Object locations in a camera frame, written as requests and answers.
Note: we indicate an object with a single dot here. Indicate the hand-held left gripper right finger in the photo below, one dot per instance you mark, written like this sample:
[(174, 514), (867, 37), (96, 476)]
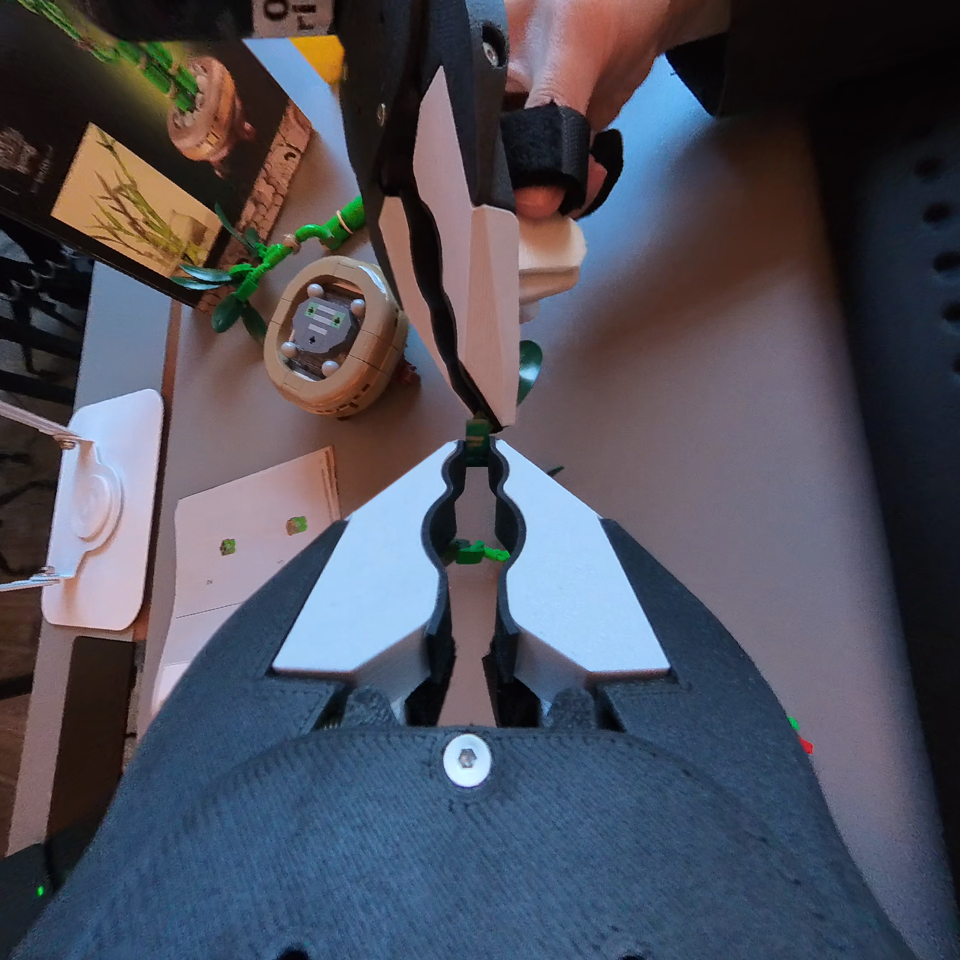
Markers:
[(585, 585)]

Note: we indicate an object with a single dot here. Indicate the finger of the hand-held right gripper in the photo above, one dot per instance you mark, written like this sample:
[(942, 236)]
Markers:
[(394, 225), (487, 300)]

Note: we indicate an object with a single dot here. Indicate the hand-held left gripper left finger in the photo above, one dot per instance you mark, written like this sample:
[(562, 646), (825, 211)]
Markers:
[(360, 585)]

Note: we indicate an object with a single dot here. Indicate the dark green leaf piece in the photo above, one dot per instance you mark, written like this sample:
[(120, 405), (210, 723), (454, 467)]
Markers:
[(531, 367)]

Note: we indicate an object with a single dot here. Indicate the green brick bamboo stalk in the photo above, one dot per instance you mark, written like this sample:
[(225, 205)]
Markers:
[(469, 553), (262, 259)]

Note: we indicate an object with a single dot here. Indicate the grey desk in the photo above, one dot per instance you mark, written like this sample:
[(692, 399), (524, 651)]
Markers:
[(675, 375)]

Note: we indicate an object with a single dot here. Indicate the person's right hand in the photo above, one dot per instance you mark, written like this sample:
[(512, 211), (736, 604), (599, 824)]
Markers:
[(600, 52)]

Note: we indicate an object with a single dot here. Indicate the yellow plastic bin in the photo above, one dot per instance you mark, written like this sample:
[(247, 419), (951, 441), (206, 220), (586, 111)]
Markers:
[(322, 56)]

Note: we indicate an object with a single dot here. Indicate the white instruction booklet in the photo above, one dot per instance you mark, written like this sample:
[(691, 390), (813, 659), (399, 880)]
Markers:
[(247, 540)]

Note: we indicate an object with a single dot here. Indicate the tan brick-built pot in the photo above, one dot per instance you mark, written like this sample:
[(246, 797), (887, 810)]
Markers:
[(337, 337)]

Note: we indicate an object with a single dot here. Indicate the white stand base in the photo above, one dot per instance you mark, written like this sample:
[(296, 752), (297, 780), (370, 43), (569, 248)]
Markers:
[(97, 510)]

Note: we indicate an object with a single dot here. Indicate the black bamboo building set box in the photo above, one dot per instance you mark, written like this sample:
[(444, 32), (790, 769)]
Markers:
[(112, 90)]

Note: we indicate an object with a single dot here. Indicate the black perforated chair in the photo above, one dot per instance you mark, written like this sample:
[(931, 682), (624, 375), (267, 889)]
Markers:
[(915, 375)]

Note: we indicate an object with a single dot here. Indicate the black electronic box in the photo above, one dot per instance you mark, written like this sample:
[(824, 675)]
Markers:
[(22, 885)]

